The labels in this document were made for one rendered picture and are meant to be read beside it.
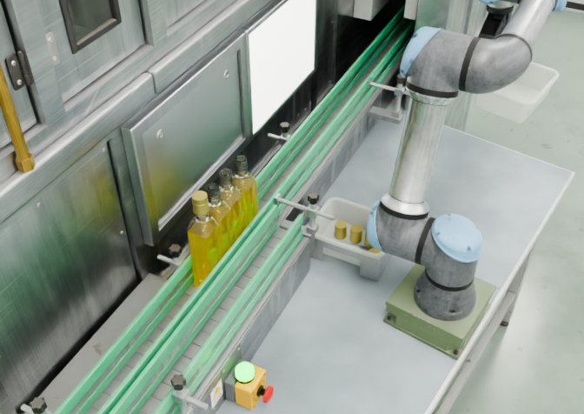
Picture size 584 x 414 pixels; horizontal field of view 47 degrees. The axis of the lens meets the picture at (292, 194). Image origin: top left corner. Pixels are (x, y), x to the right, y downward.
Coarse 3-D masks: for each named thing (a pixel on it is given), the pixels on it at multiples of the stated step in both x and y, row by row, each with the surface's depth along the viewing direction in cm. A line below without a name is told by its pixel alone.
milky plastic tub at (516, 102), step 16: (528, 80) 198; (544, 80) 195; (480, 96) 188; (496, 96) 184; (512, 96) 195; (528, 96) 196; (544, 96) 192; (496, 112) 188; (512, 112) 185; (528, 112) 185
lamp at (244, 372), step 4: (240, 364) 150; (244, 364) 150; (248, 364) 150; (236, 368) 150; (240, 368) 150; (244, 368) 149; (248, 368) 150; (252, 368) 150; (236, 372) 149; (240, 372) 149; (244, 372) 149; (248, 372) 149; (252, 372) 149; (236, 376) 149; (240, 376) 149; (244, 376) 149; (248, 376) 149; (252, 376) 150; (236, 380) 150; (240, 380) 149; (244, 380) 149; (248, 380) 149; (252, 380) 150
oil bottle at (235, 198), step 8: (224, 192) 158; (232, 192) 158; (240, 192) 160; (224, 200) 158; (232, 200) 158; (240, 200) 161; (232, 208) 159; (240, 208) 162; (232, 216) 160; (240, 216) 164; (232, 224) 162; (240, 224) 165; (240, 232) 167
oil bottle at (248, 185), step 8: (248, 176) 163; (240, 184) 161; (248, 184) 162; (248, 192) 162; (256, 192) 167; (248, 200) 164; (256, 200) 169; (248, 208) 166; (256, 208) 170; (248, 216) 167; (248, 224) 169
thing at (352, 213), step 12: (324, 204) 192; (336, 204) 195; (348, 204) 193; (360, 204) 192; (336, 216) 197; (348, 216) 195; (360, 216) 193; (324, 228) 194; (348, 228) 195; (324, 240) 182; (336, 240) 182; (348, 240) 192; (360, 252) 179
